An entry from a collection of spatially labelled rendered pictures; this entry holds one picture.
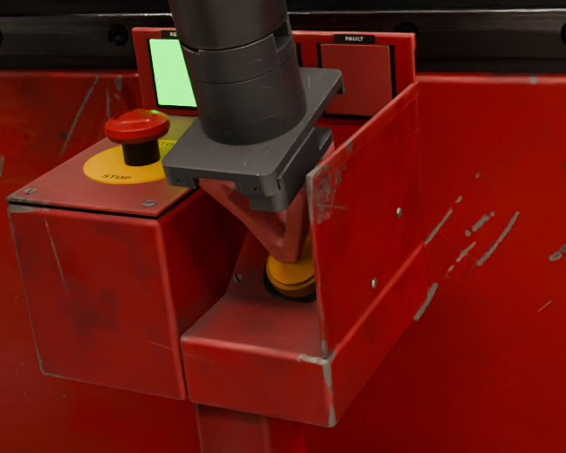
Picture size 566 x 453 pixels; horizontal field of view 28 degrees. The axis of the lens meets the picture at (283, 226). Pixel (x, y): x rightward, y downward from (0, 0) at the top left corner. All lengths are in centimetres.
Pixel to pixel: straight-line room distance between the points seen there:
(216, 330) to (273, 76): 16
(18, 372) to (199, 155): 60
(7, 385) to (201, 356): 55
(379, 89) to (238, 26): 17
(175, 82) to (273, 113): 20
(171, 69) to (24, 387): 49
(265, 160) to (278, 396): 14
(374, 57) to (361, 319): 16
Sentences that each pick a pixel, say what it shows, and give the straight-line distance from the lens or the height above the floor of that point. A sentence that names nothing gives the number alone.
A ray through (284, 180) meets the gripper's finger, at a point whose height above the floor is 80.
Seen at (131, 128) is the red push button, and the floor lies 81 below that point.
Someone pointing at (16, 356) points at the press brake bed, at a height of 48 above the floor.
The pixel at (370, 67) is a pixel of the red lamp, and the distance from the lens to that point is 69.
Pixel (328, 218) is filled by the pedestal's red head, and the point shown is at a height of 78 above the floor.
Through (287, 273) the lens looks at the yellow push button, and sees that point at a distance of 66.
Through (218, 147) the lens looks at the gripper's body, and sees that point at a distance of 58.
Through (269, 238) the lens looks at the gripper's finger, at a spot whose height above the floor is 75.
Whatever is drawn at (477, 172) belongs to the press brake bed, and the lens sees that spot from 87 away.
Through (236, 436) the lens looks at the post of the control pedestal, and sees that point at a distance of 73.
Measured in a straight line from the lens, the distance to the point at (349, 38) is 70.
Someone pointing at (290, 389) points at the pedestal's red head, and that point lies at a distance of 62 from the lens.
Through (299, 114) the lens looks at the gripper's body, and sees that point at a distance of 59.
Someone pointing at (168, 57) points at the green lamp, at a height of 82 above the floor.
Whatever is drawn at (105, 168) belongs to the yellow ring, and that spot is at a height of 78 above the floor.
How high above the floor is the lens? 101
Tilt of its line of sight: 23 degrees down
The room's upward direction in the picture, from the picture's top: 6 degrees counter-clockwise
